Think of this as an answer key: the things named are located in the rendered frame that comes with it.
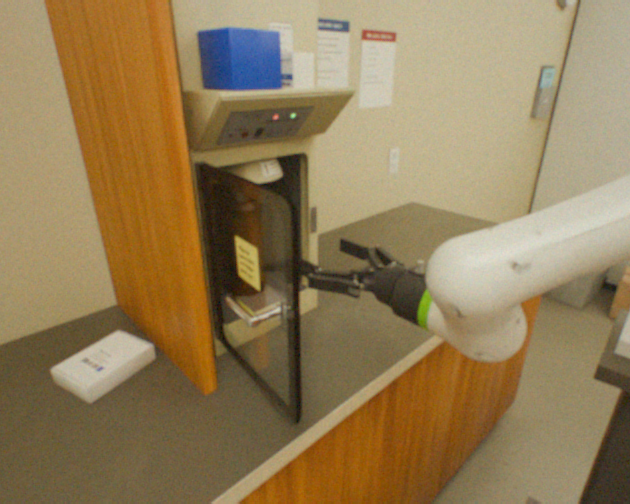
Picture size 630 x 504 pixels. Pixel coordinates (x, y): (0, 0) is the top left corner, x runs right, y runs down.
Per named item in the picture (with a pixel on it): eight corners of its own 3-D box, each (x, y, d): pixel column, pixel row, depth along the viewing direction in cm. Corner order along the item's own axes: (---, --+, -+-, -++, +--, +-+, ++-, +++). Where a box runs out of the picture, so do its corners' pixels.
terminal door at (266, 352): (223, 340, 91) (202, 160, 75) (300, 428, 69) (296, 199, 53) (219, 341, 91) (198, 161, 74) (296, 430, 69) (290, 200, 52)
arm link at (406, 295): (414, 342, 66) (444, 320, 72) (422, 277, 61) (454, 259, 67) (384, 326, 70) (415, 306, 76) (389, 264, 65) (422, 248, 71)
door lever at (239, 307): (253, 297, 70) (252, 284, 69) (283, 322, 63) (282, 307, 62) (224, 307, 67) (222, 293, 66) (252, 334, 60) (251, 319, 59)
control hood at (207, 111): (189, 149, 74) (182, 89, 70) (318, 132, 95) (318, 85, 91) (223, 158, 67) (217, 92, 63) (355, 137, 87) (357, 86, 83)
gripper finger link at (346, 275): (373, 287, 75) (373, 290, 74) (312, 284, 76) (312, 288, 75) (374, 268, 74) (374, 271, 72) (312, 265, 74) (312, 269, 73)
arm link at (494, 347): (508, 388, 60) (542, 326, 62) (498, 353, 51) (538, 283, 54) (424, 344, 69) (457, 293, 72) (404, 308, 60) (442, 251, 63)
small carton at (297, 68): (277, 87, 80) (276, 53, 77) (298, 87, 83) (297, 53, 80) (293, 88, 76) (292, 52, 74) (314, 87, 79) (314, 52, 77)
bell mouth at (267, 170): (192, 174, 97) (189, 151, 94) (254, 164, 108) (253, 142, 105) (234, 189, 85) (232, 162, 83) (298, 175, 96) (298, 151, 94)
